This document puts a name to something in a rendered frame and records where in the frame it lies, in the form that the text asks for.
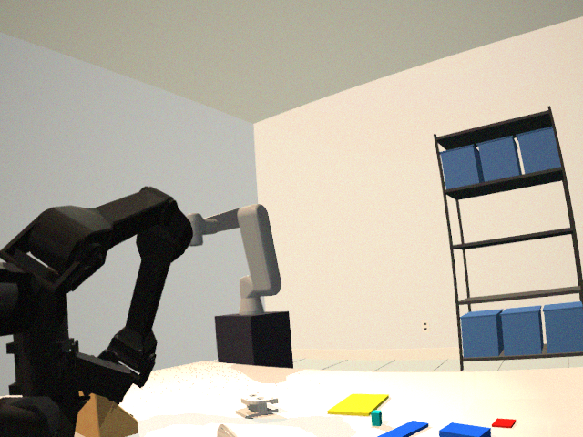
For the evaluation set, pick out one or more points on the blue flat block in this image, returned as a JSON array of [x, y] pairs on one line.
[[464, 430]]

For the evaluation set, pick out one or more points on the red flat plate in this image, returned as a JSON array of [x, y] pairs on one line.
[[504, 423]]

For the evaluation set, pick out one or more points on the blue flat bar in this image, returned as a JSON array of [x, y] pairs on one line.
[[406, 429]]

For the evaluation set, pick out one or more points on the teal cylinder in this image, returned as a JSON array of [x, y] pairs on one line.
[[376, 418]]

